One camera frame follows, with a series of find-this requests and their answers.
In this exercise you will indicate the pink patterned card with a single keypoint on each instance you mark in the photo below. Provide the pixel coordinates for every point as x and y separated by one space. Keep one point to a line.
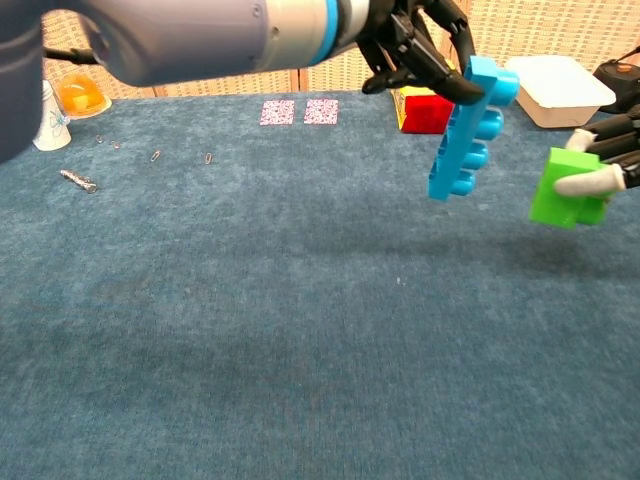
321 112
277 112

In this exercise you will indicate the blue carpet table cover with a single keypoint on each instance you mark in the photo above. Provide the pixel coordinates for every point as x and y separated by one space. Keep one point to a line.
250 300

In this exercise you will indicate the green toy brick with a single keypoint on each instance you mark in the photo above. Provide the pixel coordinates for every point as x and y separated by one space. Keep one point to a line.
555 207

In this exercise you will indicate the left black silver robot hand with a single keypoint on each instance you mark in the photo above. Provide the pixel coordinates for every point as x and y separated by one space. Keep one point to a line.
415 50

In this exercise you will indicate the blue toy brick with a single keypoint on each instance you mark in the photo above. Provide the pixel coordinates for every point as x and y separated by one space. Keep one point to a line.
465 145

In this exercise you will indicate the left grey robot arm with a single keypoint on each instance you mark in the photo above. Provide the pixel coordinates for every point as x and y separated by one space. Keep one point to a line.
200 35

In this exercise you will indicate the orange jelly cup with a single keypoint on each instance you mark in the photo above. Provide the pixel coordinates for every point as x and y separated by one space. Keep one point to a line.
82 97

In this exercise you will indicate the white lidded lunch box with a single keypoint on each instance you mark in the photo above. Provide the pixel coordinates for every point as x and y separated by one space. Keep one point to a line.
560 90

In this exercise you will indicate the woven folding screen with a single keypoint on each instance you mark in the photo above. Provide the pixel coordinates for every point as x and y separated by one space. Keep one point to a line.
550 30

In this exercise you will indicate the white paper cup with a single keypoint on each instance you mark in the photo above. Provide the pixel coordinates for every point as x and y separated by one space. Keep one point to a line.
50 130

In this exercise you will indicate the right silver white-tipped robot hand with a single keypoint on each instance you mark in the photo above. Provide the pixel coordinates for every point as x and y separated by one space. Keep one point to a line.
620 150

